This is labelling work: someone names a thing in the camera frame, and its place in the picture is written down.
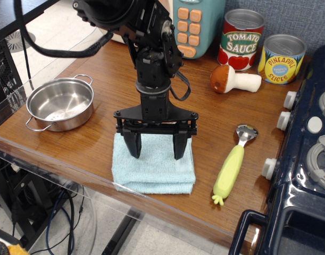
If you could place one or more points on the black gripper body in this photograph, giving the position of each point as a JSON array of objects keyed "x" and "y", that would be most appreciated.
[{"x": 156, "y": 115}]

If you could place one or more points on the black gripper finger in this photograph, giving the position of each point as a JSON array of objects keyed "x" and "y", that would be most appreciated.
[
  {"x": 133, "y": 142},
  {"x": 179, "y": 145}
]

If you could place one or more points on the light blue rag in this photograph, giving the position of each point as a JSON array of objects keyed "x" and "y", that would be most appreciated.
[{"x": 156, "y": 171}]

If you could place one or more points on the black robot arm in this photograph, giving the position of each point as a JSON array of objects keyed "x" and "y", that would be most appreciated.
[{"x": 147, "y": 29}]

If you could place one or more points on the silver metal pot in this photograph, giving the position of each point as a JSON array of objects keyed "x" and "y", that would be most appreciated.
[{"x": 61, "y": 104}]

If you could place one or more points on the plush toy mushroom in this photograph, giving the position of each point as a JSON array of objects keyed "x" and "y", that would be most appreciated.
[{"x": 224, "y": 78}]

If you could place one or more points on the black table leg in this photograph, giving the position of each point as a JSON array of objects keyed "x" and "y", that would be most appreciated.
[{"x": 122, "y": 232}]

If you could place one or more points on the toy microwave teal and cream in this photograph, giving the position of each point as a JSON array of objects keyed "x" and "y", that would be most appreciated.
[{"x": 196, "y": 24}]

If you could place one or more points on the tomato sauce can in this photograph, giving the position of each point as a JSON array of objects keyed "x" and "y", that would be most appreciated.
[{"x": 241, "y": 35}]

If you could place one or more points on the pineapple slices can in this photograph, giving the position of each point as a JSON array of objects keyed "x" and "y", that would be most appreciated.
[{"x": 281, "y": 58}]

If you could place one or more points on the black desk on left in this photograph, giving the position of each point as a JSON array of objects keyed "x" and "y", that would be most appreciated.
[{"x": 9, "y": 77}]

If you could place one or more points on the dark blue toy stove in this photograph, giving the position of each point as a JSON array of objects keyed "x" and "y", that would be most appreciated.
[{"x": 294, "y": 222}]

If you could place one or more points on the spoon with yellow-green handle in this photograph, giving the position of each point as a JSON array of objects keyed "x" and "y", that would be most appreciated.
[{"x": 232, "y": 164}]

